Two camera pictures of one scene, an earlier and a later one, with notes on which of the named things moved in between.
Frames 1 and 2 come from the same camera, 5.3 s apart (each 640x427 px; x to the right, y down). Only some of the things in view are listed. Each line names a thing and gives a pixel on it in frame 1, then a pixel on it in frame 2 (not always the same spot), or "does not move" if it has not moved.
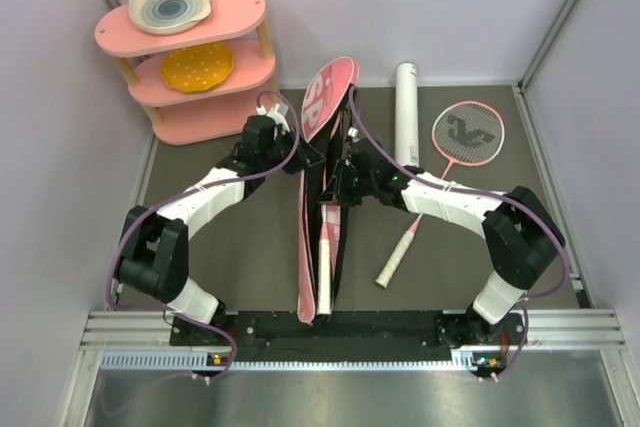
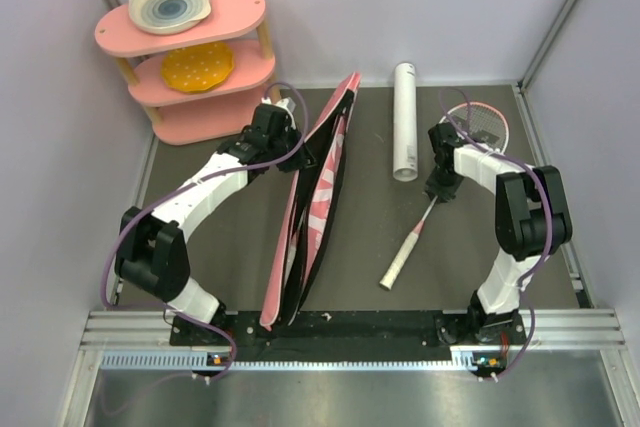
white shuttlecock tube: x=407 y=114 does not move
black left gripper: x=304 y=154 does not move
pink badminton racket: x=464 y=133 does not move
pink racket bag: x=323 y=228 to x=305 y=217
